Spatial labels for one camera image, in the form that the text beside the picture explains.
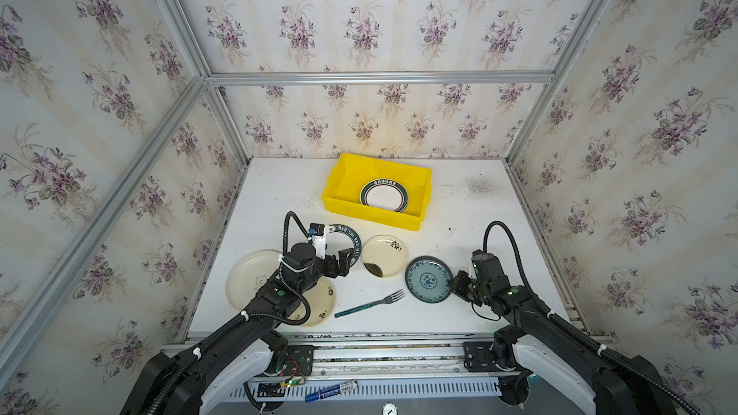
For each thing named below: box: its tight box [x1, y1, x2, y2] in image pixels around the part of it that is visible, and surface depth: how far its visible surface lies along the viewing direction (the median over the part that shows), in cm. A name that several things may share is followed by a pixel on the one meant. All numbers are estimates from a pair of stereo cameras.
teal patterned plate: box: [404, 255, 454, 304], surface depth 90 cm
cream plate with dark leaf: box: [361, 233, 409, 278], surface depth 93 cm
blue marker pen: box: [304, 379, 359, 403], surface depth 70 cm
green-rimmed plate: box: [360, 177, 410, 214], surface depth 107 cm
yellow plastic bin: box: [322, 152, 434, 232], surface depth 106 cm
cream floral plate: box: [289, 277, 336, 328], surface depth 85 cm
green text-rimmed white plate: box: [324, 223, 363, 268], surface depth 98 cm
